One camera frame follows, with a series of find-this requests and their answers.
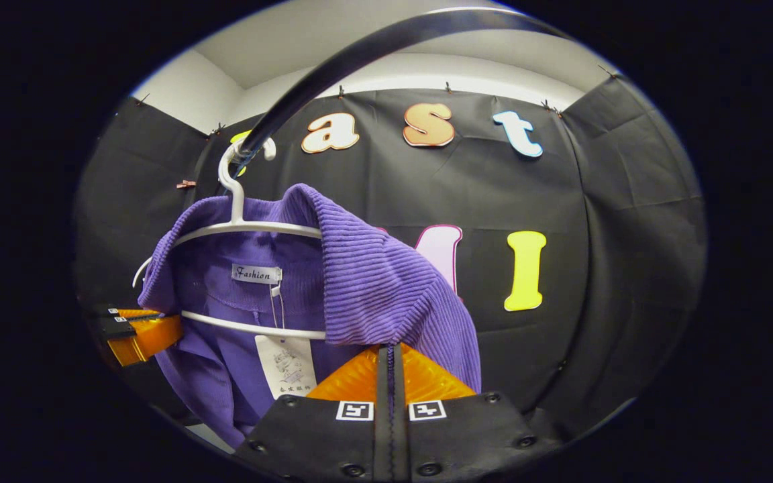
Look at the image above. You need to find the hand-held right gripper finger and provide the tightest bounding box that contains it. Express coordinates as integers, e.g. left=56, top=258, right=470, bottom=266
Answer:
left=236, top=343, right=394, bottom=483
left=392, top=343, right=562, bottom=483

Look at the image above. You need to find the purple corduroy jacket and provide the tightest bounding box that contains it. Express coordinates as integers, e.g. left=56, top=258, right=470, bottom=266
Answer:
left=137, top=183, right=482, bottom=449

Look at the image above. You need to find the white hanger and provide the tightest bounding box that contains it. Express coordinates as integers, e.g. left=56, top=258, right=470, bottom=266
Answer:
left=132, top=138, right=328, bottom=341

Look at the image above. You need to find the black clothes rack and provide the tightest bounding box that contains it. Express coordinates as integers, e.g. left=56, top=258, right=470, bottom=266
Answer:
left=229, top=7, right=575, bottom=176

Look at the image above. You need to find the black backdrop cloth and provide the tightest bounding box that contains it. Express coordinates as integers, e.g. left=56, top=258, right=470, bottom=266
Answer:
left=74, top=74, right=708, bottom=437

